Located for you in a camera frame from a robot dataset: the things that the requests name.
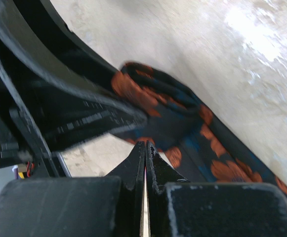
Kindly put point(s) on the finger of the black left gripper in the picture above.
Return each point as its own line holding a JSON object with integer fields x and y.
{"x": 64, "y": 44}

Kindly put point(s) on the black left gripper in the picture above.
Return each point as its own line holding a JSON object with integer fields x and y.
{"x": 45, "y": 107}

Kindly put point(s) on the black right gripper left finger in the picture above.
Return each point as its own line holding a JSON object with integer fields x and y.
{"x": 108, "y": 206}

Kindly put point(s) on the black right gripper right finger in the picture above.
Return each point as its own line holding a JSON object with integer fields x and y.
{"x": 179, "y": 208}

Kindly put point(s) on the black orange floral tie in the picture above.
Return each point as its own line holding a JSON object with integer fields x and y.
{"x": 181, "y": 126}

